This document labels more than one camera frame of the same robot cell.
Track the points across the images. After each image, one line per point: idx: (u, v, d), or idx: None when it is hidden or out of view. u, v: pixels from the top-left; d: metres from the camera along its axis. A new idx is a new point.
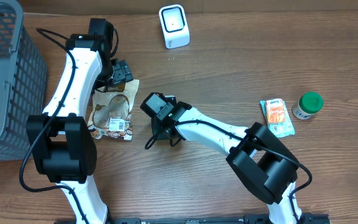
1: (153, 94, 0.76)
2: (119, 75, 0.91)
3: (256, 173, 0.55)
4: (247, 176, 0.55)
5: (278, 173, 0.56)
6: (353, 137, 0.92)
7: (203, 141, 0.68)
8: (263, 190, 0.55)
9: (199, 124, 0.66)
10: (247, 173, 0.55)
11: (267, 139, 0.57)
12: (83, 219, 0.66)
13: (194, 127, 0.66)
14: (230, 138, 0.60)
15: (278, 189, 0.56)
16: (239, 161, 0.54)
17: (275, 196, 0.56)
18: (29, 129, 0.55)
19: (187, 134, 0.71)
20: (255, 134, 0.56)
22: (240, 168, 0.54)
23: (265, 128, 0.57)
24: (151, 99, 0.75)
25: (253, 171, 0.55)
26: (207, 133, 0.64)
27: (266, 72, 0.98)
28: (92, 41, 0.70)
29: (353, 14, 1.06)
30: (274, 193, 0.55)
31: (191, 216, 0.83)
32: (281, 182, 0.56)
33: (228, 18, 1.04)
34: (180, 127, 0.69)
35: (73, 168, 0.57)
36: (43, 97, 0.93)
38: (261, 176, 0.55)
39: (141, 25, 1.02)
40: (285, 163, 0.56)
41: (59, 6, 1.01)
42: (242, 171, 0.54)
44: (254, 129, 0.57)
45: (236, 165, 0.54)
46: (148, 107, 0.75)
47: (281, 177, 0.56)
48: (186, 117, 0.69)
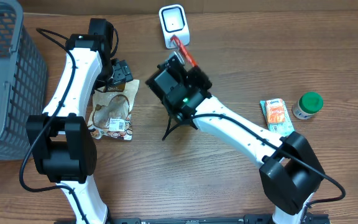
1: (163, 70, 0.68)
2: (119, 75, 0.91)
3: (288, 186, 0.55)
4: (278, 188, 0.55)
5: (306, 186, 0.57)
6: (353, 137, 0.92)
7: (223, 137, 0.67)
8: (291, 201, 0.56)
9: (222, 119, 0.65)
10: (279, 186, 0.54)
11: (303, 152, 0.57)
12: (83, 219, 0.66)
13: (216, 122, 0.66)
14: (262, 144, 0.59)
15: (302, 200, 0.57)
16: (275, 173, 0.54)
17: (298, 207, 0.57)
18: (29, 128, 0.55)
19: (203, 126, 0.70)
20: (293, 145, 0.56)
22: (275, 181, 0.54)
23: (304, 139, 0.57)
24: (161, 76, 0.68)
25: (285, 184, 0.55)
26: (234, 133, 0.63)
27: (266, 72, 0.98)
28: (92, 41, 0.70)
29: (353, 14, 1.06)
30: (298, 204, 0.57)
31: (191, 216, 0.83)
32: (306, 194, 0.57)
33: (228, 18, 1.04)
34: (198, 119, 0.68)
35: (73, 168, 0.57)
36: (43, 97, 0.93)
38: (293, 188, 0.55)
39: (141, 25, 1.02)
40: (314, 177, 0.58)
41: (59, 6, 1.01)
42: (275, 183, 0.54)
44: (293, 140, 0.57)
45: (271, 177, 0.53)
46: (157, 84, 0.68)
47: (307, 190, 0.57)
48: (206, 109, 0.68)
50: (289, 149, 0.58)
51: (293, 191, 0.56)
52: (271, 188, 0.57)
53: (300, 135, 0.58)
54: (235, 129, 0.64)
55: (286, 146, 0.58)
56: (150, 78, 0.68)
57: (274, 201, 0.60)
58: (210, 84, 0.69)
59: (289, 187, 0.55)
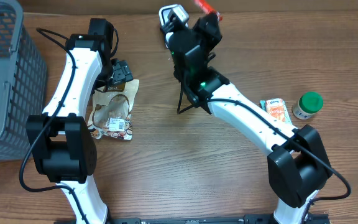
1: (196, 46, 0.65)
2: (119, 75, 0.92)
3: (293, 178, 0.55)
4: (284, 178, 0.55)
5: (311, 180, 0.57)
6: (353, 137, 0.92)
7: (235, 123, 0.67)
8: (294, 193, 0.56)
9: (237, 106, 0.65)
10: (286, 176, 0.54)
11: (314, 146, 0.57)
12: (83, 219, 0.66)
13: (232, 109, 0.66)
14: (274, 134, 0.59)
15: (305, 194, 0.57)
16: (282, 162, 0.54)
17: (301, 201, 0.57)
18: (29, 129, 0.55)
19: (217, 111, 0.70)
20: (304, 136, 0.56)
22: (283, 170, 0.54)
23: (316, 133, 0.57)
24: (194, 51, 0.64)
25: (291, 174, 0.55)
26: (248, 120, 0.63)
27: (266, 72, 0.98)
28: (92, 41, 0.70)
29: (353, 14, 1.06)
30: (302, 197, 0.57)
31: (191, 216, 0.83)
32: (312, 188, 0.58)
33: (228, 17, 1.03)
34: (214, 104, 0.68)
35: (73, 168, 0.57)
36: (43, 96, 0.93)
38: (298, 181, 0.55)
39: (141, 25, 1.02)
40: (321, 172, 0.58)
41: (59, 6, 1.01)
42: (281, 172, 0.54)
44: (305, 132, 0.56)
45: (279, 165, 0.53)
46: (186, 61, 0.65)
47: (312, 184, 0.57)
48: (222, 96, 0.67)
50: (301, 141, 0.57)
51: (299, 184, 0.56)
52: (276, 178, 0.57)
53: (312, 128, 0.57)
54: (248, 116, 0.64)
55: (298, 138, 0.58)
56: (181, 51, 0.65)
57: (278, 192, 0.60)
58: (219, 37, 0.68)
59: (296, 179, 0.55)
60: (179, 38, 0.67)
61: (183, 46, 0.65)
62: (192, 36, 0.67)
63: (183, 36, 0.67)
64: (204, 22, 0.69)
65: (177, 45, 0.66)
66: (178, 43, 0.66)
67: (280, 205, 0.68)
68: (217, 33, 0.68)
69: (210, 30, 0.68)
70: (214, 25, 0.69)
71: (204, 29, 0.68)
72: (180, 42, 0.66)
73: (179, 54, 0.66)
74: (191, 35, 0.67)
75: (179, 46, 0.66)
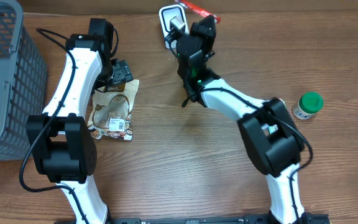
1: (199, 51, 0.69)
2: (119, 75, 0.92)
3: (260, 140, 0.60)
4: (252, 140, 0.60)
5: (281, 147, 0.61)
6: (353, 137, 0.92)
7: (224, 107, 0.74)
8: (263, 156, 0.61)
9: (222, 92, 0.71)
10: (252, 137, 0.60)
11: (281, 115, 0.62)
12: (83, 219, 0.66)
13: (217, 94, 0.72)
14: (246, 106, 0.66)
15: (276, 160, 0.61)
16: (248, 125, 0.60)
17: (272, 165, 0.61)
18: (29, 128, 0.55)
19: (209, 100, 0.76)
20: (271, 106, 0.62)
22: (248, 131, 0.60)
23: (282, 104, 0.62)
24: (197, 56, 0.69)
25: (258, 137, 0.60)
26: (229, 101, 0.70)
27: (266, 72, 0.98)
28: (92, 41, 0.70)
29: (353, 14, 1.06)
30: (273, 162, 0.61)
31: (191, 216, 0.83)
32: (283, 155, 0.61)
33: (228, 18, 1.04)
34: (205, 93, 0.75)
35: (73, 168, 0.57)
36: (43, 96, 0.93)
38: (266, 144, 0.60)
39: (141, 25, 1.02)
40: (291, 140, 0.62)
41: (59, 6, 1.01)
42: (248, 134, 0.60)
44: (271, 103, 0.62)
45: (245, 127, 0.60)
46: (189, 63, 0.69)
47: (283, 152, 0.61)
48: (212, 85, 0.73)
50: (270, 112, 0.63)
51: (266, 147, 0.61)
52: (248, 142, 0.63)
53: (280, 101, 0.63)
54: (231, 98, 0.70)
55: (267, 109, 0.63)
56: (186, 54, 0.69)
57: (255, 161, 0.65)
58: (212, 35, 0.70)
59: (262, 142, 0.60)
60: (184, 42, 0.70)
61: (187, 50, 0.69)
62: (197, 40, 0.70)
63: (189, 40, 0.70)
64: (198, 24, 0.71)
65: (183, 48, 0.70)
66: (183, 46, 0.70)
67: (272, 195, 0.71)
68: (211, 31, 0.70)
69: (203, 30, 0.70)
70: (207, 25, 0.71)
71: (198, 30, 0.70)
72: (185, 46, 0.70)
73: (183, 56, 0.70)
74: (195, 39, 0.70)
75: (184, 49, 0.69)
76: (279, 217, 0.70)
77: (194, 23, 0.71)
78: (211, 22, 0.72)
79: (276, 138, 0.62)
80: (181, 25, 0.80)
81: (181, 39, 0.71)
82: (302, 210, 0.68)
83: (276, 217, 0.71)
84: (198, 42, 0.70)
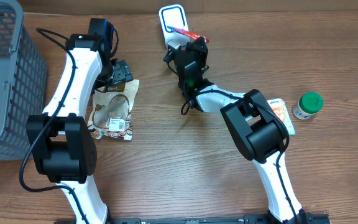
1: (193, 61, 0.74)
2: (119, 75, 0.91)
3: (241, 126, 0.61)
4: (234, 127, 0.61)
5: (263, 132, 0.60)
6: (353, 137, 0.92)
7: (216, 108, 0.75)
8: (247, 142, 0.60)
9: (213, 93, 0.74)
10: (233, 124, 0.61)
11: (261, 103, 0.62)
12: (83, 219, 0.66)
13: (208, 95, 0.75)
14: (230, 99, 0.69)
15: (260, 146, 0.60)
16: (230, 112, 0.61)
17: (256, 152, 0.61)
18: (29, 128, 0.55)
19: (204, 104, 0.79)
20: (249, 94, 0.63)
22: (229, 118, 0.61)
23: (260, 92, 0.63)
24: (192, 65, 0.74)
25: (240, 124, 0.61)
26: (216, 98, 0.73)
27: (266, 72, 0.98)
28: (92, 41, 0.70)
29: (353, 14, 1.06)
30: (256, 147, 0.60)
31: (191, 216, 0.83)
32: (265, 140, 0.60)
33: (228, 18, 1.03)
34: (200, 96, 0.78)
35: (73, 168, 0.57)
36: (43, 97, 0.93)
38: (247, 130, 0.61)
39: (141, 25, 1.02)
40: (273, 126, 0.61)
41: (59, 6, 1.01)
42: (230, 121, 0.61)
44: (251, 93, 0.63)
45: (226, 114, 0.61)
46: (186, 73, 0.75)
47: (266, 137, 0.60)
48: (205, 89, 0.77)
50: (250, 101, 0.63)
51: (249, 133, 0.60)
52: (232, 130, 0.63)
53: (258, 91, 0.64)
54: (219, 96, 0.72)
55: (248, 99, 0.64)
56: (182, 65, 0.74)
57: (242, 150, 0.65)
58: (206, 51, 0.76)
59: (243, 128, 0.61)
60: (181, 55, 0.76)
61: (183, 61, 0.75)
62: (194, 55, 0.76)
63: (185, 55, 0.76)
64: (192, 43, 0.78)
65: (180, 61, 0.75)
66: (179, 59, 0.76)
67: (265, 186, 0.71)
68: (203, 47, 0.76)
69: (197, 46, 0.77)
70: (200, 43, 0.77)
71: (192, 48, 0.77)
72: (181, 58, 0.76)
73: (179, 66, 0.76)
74: (192, 53, 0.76)
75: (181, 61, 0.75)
76: (275, 213, 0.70)
77: (189, 44, 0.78)
78: (202, 42, 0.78)
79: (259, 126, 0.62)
80: (177, 45, 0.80)
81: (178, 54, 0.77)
82: (299, 206, 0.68)
83: (273, 212, 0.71)
84: (193, 54, 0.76)
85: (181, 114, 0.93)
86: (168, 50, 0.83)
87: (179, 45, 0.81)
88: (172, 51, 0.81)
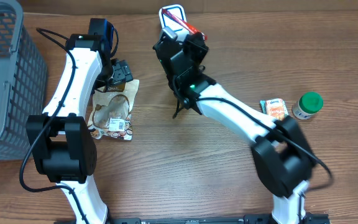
1: (179, 51, 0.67)
2: (119, 75, 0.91)
3: (276, 166, 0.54)
4: (266, 166, 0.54)
5: (296, 170, 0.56)
6: (353, 137, 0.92)
7: (225, 121, 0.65)
8: (279, 180, 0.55)
9: (223, 102, 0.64)
10: (267, 164, 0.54)
11: (295, 135, 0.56)
12: (83, 219, 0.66)
13: (218, 106, 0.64)
14: (256, 124, 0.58)
15: (291, 183, 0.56)
16: (263, 150, 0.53)
17: (288, 190, 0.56)
18: (29, 128, 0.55)
19: (206, 109, 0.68)
20: (284, 126, 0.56)
22: (262, 157, 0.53)
23: (296, 122, 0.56)
24: (178, 56, 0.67)
25: (274, 162, 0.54)
26: (232, 115, 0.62)
27: (266, 72, 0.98)
28: (92, 41, 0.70)
29: (353, 14, 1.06)
30: (288, 186, 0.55)
31: (191, 216, 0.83)
32: (297, 177, 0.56)
33: (228, 18, 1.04)
34: (202, 102, 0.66)
35: (73, 168, 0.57)
36: (43, 96, 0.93)
38: (281, 168, 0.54)
39: (141, 25, 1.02)
40: (306, 160, 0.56)
41: (59, 6, 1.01)
42: (263, 160, 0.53)
44: (284, 122, 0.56)
45: (260, 154, 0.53)
46: (171, 64, 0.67)
47: (298, 175, 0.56)
48: (209, 94, 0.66)
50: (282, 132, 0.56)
51: (283, 173, 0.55)
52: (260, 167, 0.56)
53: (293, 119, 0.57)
54: (234, 112, 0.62)
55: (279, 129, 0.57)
56: (165, 56, 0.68)
57: (268, 184, 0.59)
58: (206, 49, 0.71)
59: (278, 168, 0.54)
60: (166, 47, 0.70)
61: (168, 53, 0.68)
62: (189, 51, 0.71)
63: (170, 46, 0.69)
64: (192, 37, 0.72)
65: (165, 53, 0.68)
66: (165, 51, 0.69)
67: (276, 200, 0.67)
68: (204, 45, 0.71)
69: (197, 43, 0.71)
70: (200, 40, 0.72)
71: (191, 42, 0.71)
72: (165, 48, 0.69)
73: (164, 58, 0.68)
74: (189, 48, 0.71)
75: (165, 53, 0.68)
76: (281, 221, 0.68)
77: (188, 37, 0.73)
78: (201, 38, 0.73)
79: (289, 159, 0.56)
80: (173, 35, 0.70)
81: (165, 45, 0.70)
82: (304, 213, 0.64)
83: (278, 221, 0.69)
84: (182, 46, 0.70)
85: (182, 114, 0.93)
86: (162, 37, 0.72)
87: (176, 35, 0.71)
88: (165, 40, 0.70)
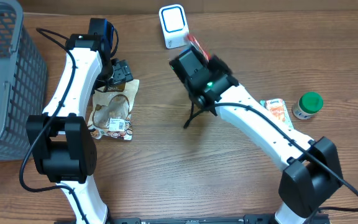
1: (188, 51, 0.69)
2: (119, 75, 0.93)
3: (306, 190, 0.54)
4: (298, 191, 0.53)
5: (323, 192, 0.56)
6: (353, 137, 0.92)
7: (248, 130, 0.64)
8: (306, 203, 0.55)
9: (248, 111, 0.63)
10: (299, 190, 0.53)
11: (330, 160, 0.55)
12: (83, 219, 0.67)
13: (242, 113, 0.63)
14: (289, 145, 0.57)
15: (316, 204, 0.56)
16: (299, 176, 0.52)
17: (311, 210, 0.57)
18: (29, 128, 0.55)
19: (227, 115, 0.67)
20: (321, 150, 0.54)
22: (296, 182, 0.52)
23: (333, 145, 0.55)
24: (186, 56, 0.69)
25: (306, 187, 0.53)
26: (258, 126, 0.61)
27: (266, 72, 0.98)
28: (92, 41, 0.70)
29: (353, 14, 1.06)
30: (312, 207, 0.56)
31: (191, 216, 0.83)
32: (322, 198, 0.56)
33: (228, 17, 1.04)
34: (222, 107, 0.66)
35: (73, 168, 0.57)
36: (43, 96, 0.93)
38: (311, 192, 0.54)
39: (141, 25, 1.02)
40: (334, 183, 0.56)
41: (59, 5, 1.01)
42: (296, 185, 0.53)
44: (322, 145, 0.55)
45: (295, 180, 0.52)
46: (181, 64, 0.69)
47: (324, 196, 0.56)
48: (229, 93, 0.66)
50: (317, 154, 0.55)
51: (311, 196, 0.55)
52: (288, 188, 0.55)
53: (330, 141, 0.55)
54: (261, 124, 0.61)
55: (314, 150, 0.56)
56: (175, 58, 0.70)
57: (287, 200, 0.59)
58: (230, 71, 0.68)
59: (308, 192, 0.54)
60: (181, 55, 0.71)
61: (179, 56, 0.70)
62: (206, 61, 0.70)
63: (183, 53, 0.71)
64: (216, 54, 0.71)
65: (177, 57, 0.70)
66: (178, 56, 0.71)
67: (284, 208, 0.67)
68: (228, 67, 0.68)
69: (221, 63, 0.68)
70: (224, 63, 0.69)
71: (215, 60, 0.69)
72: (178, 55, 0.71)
73: (175, 61, 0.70)
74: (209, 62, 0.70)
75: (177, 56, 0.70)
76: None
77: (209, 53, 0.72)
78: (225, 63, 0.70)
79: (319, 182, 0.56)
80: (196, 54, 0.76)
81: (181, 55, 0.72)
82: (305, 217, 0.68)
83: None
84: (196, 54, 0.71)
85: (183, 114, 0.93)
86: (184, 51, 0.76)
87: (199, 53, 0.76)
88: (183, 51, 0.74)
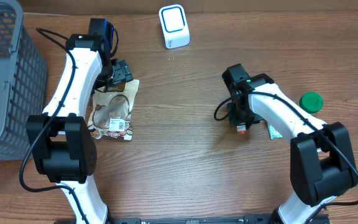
1: (238, 65, 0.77)
2: (119, 75, 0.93)
3: (311, 166, 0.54)
4: (303, 165, 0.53)
5: (332, 179, 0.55)
6: (352, 137, 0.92)
7: (273, 119, 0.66)
8: (311, 184, 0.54)
9: (275, 99, 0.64)
10: (304, 163, 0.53)
11: (342, 144, 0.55)
12: (83, 219, 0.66)
13: (269, 102, 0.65)
14: (304, 124, 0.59)
15: (324, 191, 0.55)
16: (304, 146, 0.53)
17: (317, 198, 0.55)
18: (30, 129, 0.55)
19: (257, 106, 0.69)
20: (333, 131, 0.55)
22: (301, 152, 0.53)
23: (346, 131, 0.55)
24: (237, 67, 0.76)
25: (311, 163, 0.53)
26: (280, 111, 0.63)
27: (266, 73, 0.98)
28: (92, 41, 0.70)
29: (353, 14, 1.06)
30: (319, 194, 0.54)
31: (191, 216, 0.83)
32: (330, 188, 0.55)
33: (228, 18, 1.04)
34: (253, 96, 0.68)
35: (73, 168, 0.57)
36: (43, 96, 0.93)
38: (317, 173, 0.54)
39: (141, 25, 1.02)
40: (344, 174, 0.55)
41: (58, 5, 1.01)
42: (300, 155, 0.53)
44: (334, 127, 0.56)
45: (299, 149, 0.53)
46: (230, 74, 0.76)
47: (332, 184, 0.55)
48: (261, 88, 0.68)
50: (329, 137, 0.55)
51: (317, 178, 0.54)
52: (294, 165, 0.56)
53: (344, 127, 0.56)
54: (284, 110, 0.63)
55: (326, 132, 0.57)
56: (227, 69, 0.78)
57: (295, 185, 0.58)
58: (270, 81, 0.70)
59: (314, 170, 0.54)
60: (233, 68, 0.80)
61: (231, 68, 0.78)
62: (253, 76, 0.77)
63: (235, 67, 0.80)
64: None
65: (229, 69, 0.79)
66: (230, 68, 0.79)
67: (291, 200, 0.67)
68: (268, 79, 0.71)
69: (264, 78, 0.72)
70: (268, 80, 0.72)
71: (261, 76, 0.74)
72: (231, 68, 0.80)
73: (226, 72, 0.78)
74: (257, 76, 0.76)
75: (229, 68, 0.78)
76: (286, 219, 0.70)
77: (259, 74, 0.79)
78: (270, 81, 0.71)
79: (327, 167, 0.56)
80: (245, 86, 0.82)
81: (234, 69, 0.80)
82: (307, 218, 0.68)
83: (283, 219, 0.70)
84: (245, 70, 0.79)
85: (183, 113, 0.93)
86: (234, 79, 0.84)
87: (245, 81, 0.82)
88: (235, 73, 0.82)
